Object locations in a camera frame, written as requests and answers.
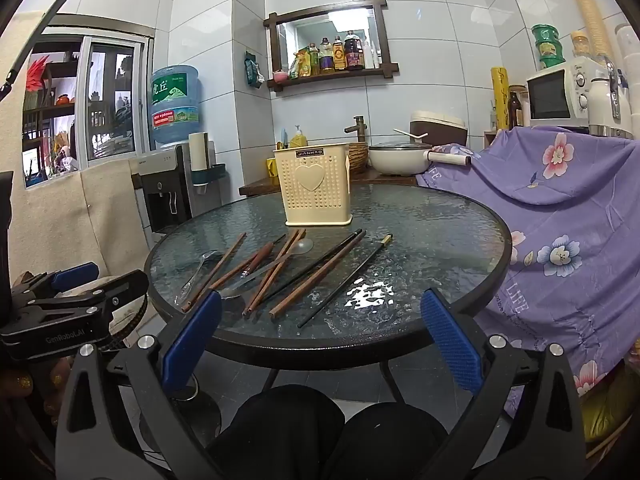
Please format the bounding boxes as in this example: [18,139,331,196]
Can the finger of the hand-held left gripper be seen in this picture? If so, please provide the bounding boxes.
[12,261,101,306]
[20,269,151,321]

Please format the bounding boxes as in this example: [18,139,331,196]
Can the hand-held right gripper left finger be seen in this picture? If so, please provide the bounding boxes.
[54,289,223,480]

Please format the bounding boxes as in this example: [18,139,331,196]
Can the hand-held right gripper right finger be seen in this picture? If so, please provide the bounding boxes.
[420,287,586,480]

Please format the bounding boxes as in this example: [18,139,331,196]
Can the brown wooden chopstick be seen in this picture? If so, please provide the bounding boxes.
[269,231,367,320]
[181,232,247,313]
[197,252,261,295]
[242,229,302,317]
[247,230,307,315]

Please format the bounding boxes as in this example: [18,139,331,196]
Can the wooden-handled spoon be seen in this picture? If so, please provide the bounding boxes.
[219,241,276,301]

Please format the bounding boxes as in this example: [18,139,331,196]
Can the black chopstick with gold tip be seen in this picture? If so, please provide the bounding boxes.
[297,233,394,329]

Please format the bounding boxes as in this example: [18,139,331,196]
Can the large metal spoon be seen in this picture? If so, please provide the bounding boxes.
[220,237,315,301]

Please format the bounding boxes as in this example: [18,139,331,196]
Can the cream plastic utensil holder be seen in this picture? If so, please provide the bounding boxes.
[272,142,355,227]

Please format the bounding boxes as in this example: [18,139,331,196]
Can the person's left hand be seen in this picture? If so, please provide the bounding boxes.
[0,360,76,421]

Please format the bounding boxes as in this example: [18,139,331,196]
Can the beige cloth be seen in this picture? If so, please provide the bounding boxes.
[0,10,151,281]

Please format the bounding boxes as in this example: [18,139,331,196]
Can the round glass table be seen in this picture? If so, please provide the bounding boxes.
[144,182,513,411]

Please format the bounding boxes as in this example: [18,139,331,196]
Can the water dispenser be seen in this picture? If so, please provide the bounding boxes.
[131,142,223,233]

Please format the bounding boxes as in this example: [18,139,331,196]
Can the person's right leg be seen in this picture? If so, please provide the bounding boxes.
[320,402,451,480]

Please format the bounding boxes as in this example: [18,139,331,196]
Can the person's leg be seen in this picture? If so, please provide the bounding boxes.
[320,402,451,480]
[207,384,346,480]

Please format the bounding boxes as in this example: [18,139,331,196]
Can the person's left leg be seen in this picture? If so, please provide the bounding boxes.
[207,384,346,480]

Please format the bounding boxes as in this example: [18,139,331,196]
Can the teal roll holder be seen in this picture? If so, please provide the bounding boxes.
[190,162,227,193]

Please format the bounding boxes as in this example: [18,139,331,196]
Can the brown wooden counter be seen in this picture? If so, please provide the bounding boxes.
[239,167,421,198]

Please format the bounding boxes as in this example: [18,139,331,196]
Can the yellow green bag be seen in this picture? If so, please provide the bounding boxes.
[580,360,640,443]

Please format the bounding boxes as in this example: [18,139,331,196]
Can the sliding window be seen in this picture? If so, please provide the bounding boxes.
[20,25,153,188]

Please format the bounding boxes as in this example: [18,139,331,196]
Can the purple floral cloth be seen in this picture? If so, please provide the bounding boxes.
[416,125,640,411]

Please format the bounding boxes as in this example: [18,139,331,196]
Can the cream pot with lid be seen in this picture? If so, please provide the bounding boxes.
[367,140,472,177]

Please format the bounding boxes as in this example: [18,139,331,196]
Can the blue water jug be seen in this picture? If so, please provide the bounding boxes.
[150,65,202,150]

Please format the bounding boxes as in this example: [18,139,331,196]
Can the red artificial flower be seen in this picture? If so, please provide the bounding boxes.
[25,55,51,93]

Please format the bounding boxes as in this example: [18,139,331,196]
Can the white brown rice cooker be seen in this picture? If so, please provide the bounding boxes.
[410,111,468,148]

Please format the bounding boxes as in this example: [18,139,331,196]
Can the bronze faucet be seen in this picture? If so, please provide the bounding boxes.
[344,115,368,143]

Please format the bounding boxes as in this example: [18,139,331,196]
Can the brown glass bottle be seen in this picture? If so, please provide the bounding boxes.
[507,86,526,130]

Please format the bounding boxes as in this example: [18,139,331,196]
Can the yellow roll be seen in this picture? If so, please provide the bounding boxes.
[490,66,510,131]

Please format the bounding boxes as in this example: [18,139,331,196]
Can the green hanging packet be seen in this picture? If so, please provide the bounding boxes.
[243,50,266,88]

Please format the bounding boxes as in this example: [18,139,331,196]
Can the white microwave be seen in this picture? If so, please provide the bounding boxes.
[525,56,608,128]

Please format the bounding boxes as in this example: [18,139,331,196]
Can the white kettle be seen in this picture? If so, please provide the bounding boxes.
[587,57,635,138]

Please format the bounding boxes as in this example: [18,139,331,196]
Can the yellow seasoning packets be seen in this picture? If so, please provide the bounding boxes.
[290,49,312,78]

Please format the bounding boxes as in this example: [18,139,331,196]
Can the dark soy sauce bottle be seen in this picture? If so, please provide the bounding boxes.
[345,30,365,71]

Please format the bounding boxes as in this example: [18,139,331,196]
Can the wooden framed mirror shelf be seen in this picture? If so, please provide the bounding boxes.
[263,0,399,92]

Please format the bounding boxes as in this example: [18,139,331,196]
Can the stack of white cups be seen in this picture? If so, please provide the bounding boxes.
[614,22,640,111]

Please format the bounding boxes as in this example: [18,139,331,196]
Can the beige corrugated hose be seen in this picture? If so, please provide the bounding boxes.
[557,0,613,61]

